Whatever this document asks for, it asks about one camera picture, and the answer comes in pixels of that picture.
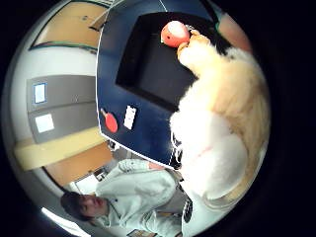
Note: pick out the the person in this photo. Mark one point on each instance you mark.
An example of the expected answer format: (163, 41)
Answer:
(138, 194)

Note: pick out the small white box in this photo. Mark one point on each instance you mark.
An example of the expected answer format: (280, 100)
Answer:
(130, 117)

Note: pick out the red table tennis paddle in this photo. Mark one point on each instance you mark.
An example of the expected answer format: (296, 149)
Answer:
(111, 122)

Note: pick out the black table mat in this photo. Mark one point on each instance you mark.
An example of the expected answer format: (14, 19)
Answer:
(151, 62)

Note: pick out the red round toy fruit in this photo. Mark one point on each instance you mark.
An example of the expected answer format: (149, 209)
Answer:
(174, 34)

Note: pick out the ceiling light strip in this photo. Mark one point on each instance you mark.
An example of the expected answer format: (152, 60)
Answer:
(64, 223)

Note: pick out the pink round toy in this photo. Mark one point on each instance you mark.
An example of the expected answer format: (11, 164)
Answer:
(234, 31)

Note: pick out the plain white paper sheet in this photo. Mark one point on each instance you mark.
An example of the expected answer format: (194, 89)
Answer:
(44, 123)

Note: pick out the wooden door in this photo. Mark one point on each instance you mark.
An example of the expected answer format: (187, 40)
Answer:
(70, 24)

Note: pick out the grey wall cabinet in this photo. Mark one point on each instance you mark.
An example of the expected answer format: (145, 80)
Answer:
(65, 108)

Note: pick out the white paper with blue frame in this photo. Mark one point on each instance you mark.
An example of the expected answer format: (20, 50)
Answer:
(39, 93)

